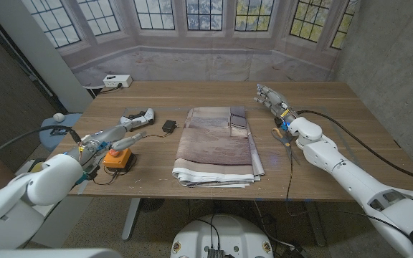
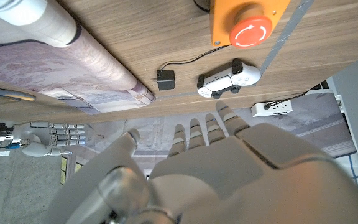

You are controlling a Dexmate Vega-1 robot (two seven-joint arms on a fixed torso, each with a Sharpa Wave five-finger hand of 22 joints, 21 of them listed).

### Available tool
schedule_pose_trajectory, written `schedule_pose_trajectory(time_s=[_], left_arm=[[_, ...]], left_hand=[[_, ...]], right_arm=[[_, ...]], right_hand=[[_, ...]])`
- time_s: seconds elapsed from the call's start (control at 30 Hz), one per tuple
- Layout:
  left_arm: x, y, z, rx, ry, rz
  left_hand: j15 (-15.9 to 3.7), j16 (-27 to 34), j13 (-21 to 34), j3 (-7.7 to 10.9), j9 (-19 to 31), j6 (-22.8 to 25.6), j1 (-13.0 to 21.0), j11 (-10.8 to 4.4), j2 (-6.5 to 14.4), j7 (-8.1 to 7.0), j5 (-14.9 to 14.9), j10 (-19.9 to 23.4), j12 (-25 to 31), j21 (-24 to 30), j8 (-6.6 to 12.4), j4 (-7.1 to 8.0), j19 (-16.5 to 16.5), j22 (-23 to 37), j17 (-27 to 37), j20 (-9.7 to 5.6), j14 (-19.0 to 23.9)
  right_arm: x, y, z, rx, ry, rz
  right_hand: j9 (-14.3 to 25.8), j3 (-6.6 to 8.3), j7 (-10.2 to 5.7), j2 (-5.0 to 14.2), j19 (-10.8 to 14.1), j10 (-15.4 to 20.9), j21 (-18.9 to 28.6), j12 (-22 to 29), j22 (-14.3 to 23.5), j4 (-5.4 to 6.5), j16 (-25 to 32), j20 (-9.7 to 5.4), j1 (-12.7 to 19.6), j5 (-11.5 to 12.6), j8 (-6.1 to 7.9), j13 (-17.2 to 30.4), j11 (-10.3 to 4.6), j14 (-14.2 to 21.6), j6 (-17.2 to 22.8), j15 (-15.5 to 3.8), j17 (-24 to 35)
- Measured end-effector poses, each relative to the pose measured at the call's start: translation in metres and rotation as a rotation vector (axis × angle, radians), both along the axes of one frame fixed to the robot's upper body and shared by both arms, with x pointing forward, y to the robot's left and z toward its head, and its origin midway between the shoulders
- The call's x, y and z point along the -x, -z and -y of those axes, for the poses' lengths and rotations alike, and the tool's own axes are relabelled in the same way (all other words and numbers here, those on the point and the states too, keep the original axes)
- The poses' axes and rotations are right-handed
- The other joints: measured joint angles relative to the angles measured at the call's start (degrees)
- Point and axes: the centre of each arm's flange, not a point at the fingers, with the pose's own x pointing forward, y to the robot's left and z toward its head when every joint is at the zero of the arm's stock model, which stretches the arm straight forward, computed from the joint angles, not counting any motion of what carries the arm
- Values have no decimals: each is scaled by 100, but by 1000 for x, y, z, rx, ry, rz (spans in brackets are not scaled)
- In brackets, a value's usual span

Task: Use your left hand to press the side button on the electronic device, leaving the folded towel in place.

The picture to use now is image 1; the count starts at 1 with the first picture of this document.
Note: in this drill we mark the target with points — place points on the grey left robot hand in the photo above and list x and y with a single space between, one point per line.
99 141

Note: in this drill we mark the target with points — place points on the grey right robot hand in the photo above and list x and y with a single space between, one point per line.
274 102

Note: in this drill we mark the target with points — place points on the orange button electronic device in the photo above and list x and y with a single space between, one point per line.
118 160

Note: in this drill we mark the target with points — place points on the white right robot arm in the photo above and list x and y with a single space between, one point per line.
353 182

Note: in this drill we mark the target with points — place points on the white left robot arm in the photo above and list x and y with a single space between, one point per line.
31 197

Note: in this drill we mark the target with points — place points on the folded brown printed towel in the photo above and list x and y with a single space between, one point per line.
215 147

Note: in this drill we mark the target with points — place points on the black phone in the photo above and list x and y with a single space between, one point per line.
59 131

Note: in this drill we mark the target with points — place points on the white ball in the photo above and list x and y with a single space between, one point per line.
59 117

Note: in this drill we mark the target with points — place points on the blue round stool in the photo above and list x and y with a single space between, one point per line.
48 139

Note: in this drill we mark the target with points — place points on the white game controller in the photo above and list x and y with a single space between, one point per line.
145 116

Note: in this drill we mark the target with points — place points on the white power strip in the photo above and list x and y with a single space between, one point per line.
117 81

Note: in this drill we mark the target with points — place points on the black power adapter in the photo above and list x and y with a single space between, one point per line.
169 126

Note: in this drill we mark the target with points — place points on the white table leg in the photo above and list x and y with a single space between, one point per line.
130 218
315 224

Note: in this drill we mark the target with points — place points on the printed window backdrop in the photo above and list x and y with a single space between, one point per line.
199 57

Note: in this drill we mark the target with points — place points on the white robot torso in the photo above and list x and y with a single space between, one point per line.
224 233

